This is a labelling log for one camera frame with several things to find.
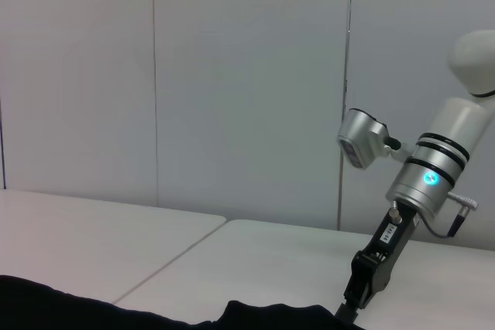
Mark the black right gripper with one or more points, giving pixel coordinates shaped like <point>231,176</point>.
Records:
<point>398,229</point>

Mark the black shirt with FREE print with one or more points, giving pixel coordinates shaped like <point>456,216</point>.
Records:
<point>116,314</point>

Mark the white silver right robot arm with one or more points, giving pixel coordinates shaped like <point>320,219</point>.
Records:
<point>437,160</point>

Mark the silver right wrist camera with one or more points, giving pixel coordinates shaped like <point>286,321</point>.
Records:
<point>359,137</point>

